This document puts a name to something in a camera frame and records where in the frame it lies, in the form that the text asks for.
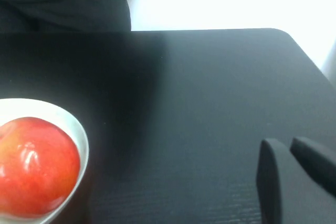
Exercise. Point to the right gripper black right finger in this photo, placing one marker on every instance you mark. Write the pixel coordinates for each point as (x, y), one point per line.
(315, 161)

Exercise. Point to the red apple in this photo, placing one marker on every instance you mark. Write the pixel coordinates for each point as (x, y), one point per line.
(36, 166)

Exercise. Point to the black trousers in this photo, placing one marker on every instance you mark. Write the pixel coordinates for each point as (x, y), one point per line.
(78, 14)

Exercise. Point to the white round plate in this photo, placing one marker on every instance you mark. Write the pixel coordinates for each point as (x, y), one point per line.
(76, 134)

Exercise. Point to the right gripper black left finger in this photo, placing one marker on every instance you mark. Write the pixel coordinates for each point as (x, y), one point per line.
(278, 190)

